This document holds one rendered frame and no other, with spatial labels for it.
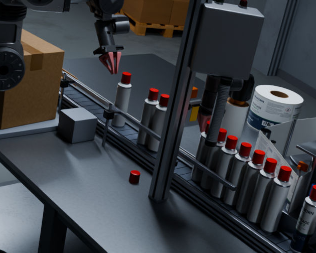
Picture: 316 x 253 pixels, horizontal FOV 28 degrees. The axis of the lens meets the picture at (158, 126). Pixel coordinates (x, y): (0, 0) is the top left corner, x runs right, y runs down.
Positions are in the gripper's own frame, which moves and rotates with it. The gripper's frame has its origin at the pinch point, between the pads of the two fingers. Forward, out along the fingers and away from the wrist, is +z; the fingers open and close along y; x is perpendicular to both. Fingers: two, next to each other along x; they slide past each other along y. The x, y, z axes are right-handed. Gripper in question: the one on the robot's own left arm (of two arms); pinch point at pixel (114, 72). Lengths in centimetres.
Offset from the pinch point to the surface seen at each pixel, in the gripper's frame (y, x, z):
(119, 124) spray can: -0.2, 4.6, 19.0
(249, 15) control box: -7, -73, 9
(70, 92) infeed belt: 0.2, 31.2, -1.9
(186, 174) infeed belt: 1, -23, 44
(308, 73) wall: 369, 177, -42
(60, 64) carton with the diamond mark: -17.3, 7.3, -6.2
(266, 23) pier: 365, 206, -104
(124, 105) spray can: 0.1, -0.7, 13.1
